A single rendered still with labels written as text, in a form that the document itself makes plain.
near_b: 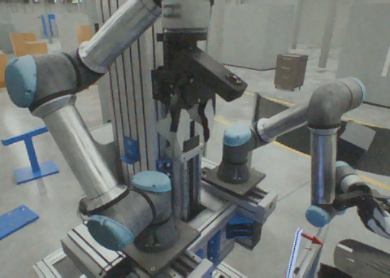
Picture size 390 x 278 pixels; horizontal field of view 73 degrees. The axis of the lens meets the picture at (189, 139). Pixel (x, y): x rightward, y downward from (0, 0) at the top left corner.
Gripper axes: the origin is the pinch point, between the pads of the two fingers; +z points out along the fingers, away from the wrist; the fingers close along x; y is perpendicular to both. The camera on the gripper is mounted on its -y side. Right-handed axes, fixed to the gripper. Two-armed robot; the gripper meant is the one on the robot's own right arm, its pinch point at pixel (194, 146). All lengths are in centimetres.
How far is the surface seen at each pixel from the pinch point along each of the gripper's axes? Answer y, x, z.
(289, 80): 217, -658, 119
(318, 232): -14, -69, 63
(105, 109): 128, -60, 34
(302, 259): -14, -49, 62
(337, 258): -25.9, -19.7, 27.2
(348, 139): -14, -84, 23
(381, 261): -34, -27, 29
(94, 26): 128, -60, -18
